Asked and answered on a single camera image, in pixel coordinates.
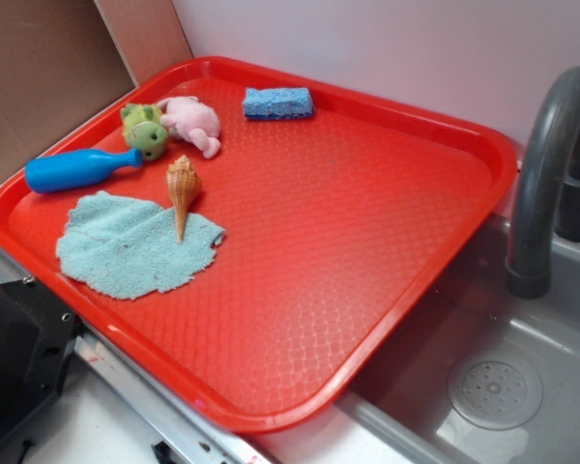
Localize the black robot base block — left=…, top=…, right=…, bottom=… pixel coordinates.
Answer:
left=0, top=280, right=80, bottom=451

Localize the blue plastic bottle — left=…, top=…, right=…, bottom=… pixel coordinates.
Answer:
left=24, top=149, right=143, bottom=193

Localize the red plastic tray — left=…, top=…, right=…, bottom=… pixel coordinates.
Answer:
left=0, top=57, right=517, bottom=434

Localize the orange conch seashell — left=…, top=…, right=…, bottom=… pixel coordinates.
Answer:
left=165, top=155, right=203, bottom=244

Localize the blue sponge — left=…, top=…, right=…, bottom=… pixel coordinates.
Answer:
left=243, top=87, right=314, bottom=121

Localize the pink plush toy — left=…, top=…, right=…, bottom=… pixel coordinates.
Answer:
left=157, top=96, right=221, bottom=160

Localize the light blue cloth rag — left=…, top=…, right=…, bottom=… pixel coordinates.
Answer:
left=56, top=191, right=225, bottom=300

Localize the green plush turtle toy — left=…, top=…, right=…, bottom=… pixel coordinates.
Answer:
left=120, top=103, right=169, bottom=161

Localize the grey plastic sink basin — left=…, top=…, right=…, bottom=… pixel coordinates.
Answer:
left=335, top=159, right=580, bottom=464

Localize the grey toy faucet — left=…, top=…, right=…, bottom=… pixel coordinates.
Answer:
left=506, top=66, right=580, bottom=299

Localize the brown cardboard panel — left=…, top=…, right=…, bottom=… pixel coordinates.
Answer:
left=0, top=1, right=192, bottom=184

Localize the silver metal rail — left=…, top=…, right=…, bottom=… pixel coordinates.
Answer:
left=0, top=248, right=267, bottom=463

